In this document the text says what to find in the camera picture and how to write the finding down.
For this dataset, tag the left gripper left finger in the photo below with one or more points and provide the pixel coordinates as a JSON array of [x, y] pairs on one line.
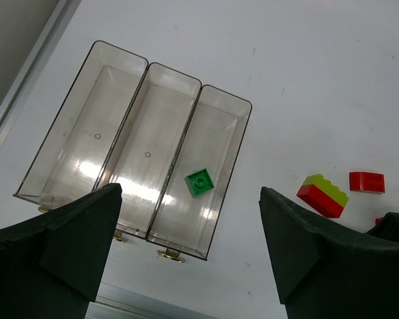
[[51, 265]]

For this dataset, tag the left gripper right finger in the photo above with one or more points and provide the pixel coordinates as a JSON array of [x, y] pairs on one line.
[[325, 270]]

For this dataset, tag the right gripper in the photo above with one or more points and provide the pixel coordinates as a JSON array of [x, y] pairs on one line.
[[389, 232]]

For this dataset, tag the green square lego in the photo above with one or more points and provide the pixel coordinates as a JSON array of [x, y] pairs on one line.
[[199, 182]]

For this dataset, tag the red curved lego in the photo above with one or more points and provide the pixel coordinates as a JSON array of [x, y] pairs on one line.
[[369, 182]]

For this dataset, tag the red and lime lego stack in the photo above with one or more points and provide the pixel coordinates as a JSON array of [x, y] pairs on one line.
[[324, 197]]

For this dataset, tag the clear container left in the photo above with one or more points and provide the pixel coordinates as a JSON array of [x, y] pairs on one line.
[[73, 152]]

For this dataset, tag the clear container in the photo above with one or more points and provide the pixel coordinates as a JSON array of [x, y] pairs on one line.
[[185, 223], [146, 143], [73, 152]]

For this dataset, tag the clear container right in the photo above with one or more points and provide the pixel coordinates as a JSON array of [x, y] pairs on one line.
[[185, 223]]

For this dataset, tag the clear container middle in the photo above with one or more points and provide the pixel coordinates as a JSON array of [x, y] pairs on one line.
[[146, 143]]

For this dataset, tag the aluminium rail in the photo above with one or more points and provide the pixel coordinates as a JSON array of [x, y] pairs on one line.
[[29, 32]]

